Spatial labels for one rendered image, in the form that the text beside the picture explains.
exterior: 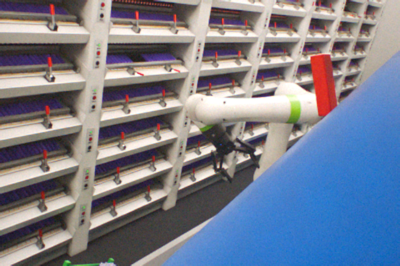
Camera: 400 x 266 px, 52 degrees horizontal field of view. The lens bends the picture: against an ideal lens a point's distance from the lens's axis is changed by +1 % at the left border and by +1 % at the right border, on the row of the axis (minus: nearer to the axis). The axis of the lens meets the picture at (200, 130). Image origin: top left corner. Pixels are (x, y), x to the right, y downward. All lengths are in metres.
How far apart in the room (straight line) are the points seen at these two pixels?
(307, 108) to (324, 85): 1.38
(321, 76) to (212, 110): 1.22
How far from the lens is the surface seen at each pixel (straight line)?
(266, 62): 3.09
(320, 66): 0.24
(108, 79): 1.88
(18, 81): 1.66
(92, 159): 1.98
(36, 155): 1.89
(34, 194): 1.99
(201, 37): 2.30
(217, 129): 1.61
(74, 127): 1.84
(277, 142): 1.84
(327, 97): 0.24
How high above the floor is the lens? 1.38
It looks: 20 degrees down
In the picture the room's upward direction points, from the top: 11 degrees clockwise
